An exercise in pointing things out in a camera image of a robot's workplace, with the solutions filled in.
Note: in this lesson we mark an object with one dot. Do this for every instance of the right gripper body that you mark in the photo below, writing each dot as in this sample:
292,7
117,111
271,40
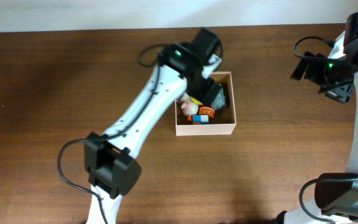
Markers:
325,75

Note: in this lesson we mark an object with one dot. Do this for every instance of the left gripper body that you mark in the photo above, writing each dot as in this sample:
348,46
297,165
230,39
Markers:
205,93

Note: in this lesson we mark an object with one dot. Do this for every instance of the yellow ball with blue letters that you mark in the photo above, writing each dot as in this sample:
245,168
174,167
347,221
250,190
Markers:
195,101

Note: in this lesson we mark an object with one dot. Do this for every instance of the orange ribbed round toy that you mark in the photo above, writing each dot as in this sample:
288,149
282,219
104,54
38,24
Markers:
207,111

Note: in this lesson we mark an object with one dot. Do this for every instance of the grey and yellow toy truck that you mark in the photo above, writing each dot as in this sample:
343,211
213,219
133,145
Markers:
220,102

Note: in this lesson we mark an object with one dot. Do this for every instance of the white duck toy pink hat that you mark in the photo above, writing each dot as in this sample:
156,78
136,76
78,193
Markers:
188,107

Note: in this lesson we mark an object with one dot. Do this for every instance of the multicoloured puzzle cube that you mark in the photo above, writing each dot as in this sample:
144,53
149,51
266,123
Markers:
199,119

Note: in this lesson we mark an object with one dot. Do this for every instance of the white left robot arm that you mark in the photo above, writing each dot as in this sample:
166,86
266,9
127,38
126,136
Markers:
110,158

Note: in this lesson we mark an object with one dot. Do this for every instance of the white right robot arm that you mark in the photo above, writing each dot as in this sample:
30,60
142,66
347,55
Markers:
332,197

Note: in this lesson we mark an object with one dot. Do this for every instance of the pink cardboard box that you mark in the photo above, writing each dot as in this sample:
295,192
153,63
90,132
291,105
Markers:
224,121

